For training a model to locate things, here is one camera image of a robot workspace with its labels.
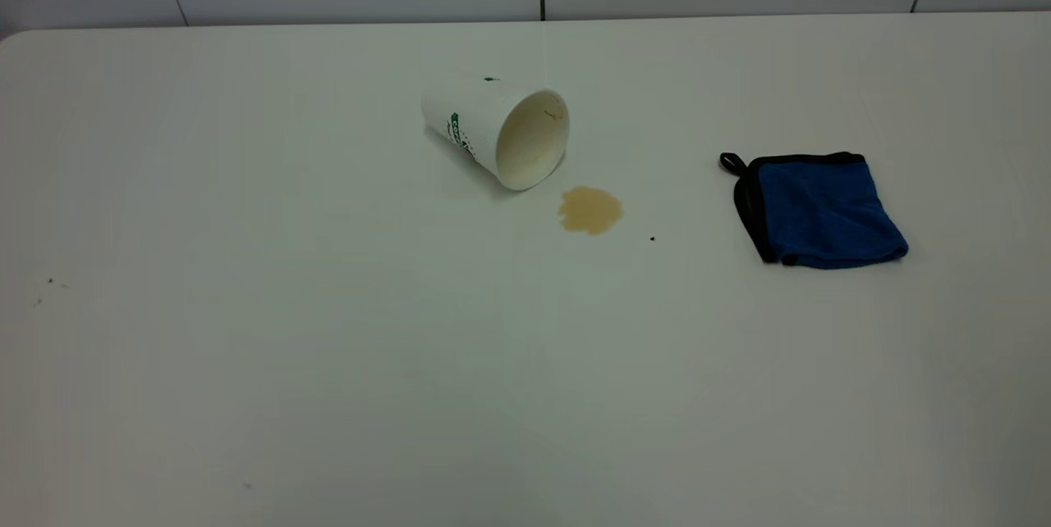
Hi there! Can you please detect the white paper coffee cup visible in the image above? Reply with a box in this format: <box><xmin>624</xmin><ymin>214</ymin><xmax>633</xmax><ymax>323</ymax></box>
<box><xmin>421</xmin><ymin>76</ymin><xmax>571</xmax><ymax>191</ymax></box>

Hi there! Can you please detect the blue cloth with black trim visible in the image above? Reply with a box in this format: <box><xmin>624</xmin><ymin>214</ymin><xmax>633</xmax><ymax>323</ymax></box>
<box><xmin>719</xmin><ymin>151</ymin><xmax>910</xmax><ymax>270</ymax></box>

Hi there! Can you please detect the light brown coffee spill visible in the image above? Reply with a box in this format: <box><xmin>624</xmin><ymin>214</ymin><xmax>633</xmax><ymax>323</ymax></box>
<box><xmin>558</xmin><ymin>186</ymin><xmax>625</xmax><ymax>236</ymax></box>

